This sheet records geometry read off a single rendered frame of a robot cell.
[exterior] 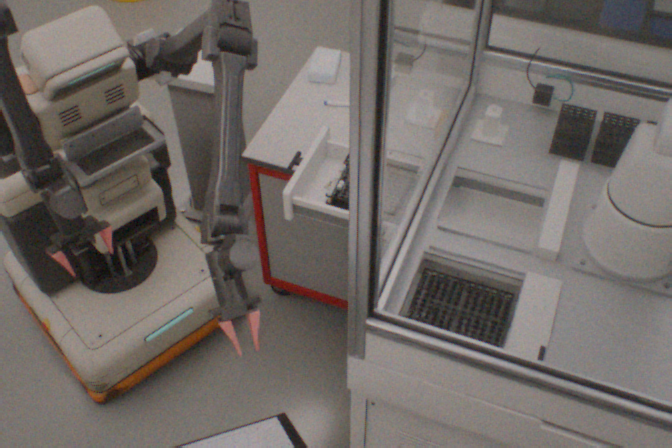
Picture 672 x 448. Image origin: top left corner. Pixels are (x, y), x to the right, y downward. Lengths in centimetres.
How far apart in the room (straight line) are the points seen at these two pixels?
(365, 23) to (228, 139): 54
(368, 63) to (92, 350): 172
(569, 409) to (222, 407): 143
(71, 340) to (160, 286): 33
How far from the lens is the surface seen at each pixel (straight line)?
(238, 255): 135
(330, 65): 257
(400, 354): 156
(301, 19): 429
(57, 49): 182
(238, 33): 155
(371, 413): 184
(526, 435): 167
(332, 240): 246
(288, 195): 195
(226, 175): 145
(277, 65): 394
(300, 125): 240
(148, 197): 219
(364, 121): 111
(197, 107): 277
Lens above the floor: 234
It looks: 47 degrees down
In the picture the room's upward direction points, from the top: 1 degrees counter-clockwise
